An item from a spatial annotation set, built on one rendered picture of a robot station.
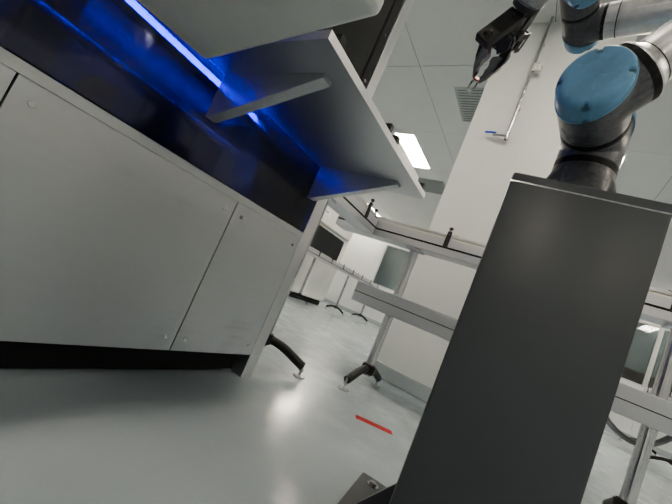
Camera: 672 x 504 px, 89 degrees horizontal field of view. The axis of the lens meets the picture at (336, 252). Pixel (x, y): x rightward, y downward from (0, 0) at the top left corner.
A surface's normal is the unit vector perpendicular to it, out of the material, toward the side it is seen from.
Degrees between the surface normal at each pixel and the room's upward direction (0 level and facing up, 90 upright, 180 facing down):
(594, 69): 96
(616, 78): 95
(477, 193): 90
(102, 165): 90
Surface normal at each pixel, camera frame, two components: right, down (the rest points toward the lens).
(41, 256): 0.80, 0.28
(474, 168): -0.47, -0.29
